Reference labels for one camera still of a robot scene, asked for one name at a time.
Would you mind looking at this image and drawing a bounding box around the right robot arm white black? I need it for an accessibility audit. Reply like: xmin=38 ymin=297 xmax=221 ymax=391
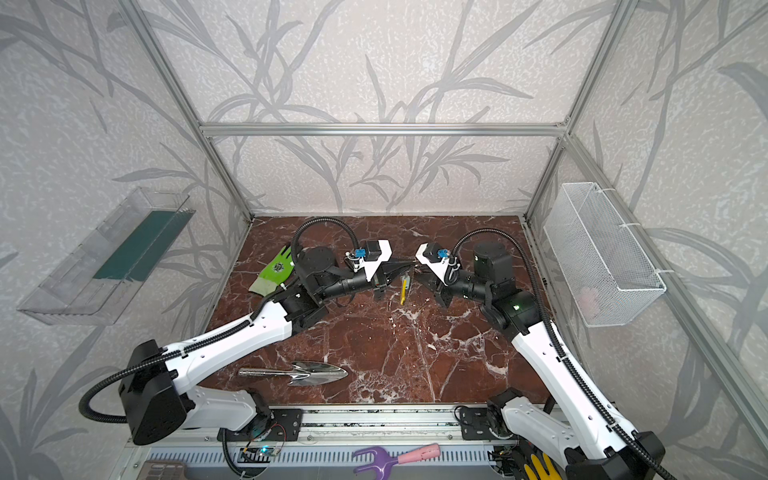
xmin=415 ymin=234 xmax=672 ymax=479

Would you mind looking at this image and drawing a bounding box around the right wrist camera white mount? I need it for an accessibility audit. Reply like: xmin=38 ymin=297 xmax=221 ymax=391
xmin=416 ymin=242 xmax=461 ymax=286

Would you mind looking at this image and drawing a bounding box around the white wire basket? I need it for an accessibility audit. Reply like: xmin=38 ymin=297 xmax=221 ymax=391
xmin=544 ymin=182 xmax=667 ymax=328

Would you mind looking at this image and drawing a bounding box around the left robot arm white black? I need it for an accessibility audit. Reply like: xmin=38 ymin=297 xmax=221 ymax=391
xmin=78 ymin=217 xmax=414 ymax=445

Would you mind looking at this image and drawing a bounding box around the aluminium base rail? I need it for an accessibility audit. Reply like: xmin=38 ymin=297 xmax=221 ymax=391
xmin=122 ymin=403 xmax=634 ymax=448

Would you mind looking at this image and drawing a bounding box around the yellow black glove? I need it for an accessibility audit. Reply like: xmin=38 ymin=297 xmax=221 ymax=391
xmin=510 ymin=441 xmax=567 ymax=480

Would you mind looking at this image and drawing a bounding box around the small green circuit board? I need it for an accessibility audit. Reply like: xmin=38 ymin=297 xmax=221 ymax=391
xmin=241 ymin=445 xmax=282 ymax=463

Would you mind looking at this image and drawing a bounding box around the silver garden trowel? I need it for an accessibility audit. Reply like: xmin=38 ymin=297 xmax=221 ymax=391
xmin=238 ymin=361 xmax=348 ymax=387

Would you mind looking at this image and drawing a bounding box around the purple pink garden fork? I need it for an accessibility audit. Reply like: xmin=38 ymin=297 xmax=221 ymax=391
xmin=352 ymin=443 xmax=441 ymax=480

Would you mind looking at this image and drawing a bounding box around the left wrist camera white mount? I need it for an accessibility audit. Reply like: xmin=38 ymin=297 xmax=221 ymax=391
xmin=346 ymin=240 xmax=392 ymax=282

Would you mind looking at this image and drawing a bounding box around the clear plastic wall tray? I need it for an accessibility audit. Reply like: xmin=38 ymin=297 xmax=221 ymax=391
xmin=18 ymin=187 xmax=195 ymax=326

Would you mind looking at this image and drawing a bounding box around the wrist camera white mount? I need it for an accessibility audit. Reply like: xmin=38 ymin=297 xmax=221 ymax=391
xmin=416 ymin=242 xmax=461 ymax=286
xmin=346 ymin=240 xmax=392 ymax=282

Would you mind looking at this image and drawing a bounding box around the green work glove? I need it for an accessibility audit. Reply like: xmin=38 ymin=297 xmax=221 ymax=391
xmin=248 ymin=244 xmax=294 ymax=296

